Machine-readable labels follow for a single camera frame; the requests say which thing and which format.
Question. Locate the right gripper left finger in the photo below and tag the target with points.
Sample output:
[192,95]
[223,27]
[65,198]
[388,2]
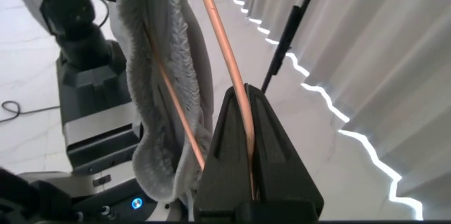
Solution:
[232,181]

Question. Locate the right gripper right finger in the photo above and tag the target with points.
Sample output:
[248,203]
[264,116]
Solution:
[282,181]

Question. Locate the pink clothes hanger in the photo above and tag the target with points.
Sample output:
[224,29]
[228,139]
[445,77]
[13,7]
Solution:
[225,44]

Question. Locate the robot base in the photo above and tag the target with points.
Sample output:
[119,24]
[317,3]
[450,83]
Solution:
[98,132]

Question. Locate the black clothes rack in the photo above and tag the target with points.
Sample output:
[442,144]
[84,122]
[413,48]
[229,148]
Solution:
[287,37]

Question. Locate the white curtain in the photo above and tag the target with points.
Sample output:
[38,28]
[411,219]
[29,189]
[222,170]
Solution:
[370,41]

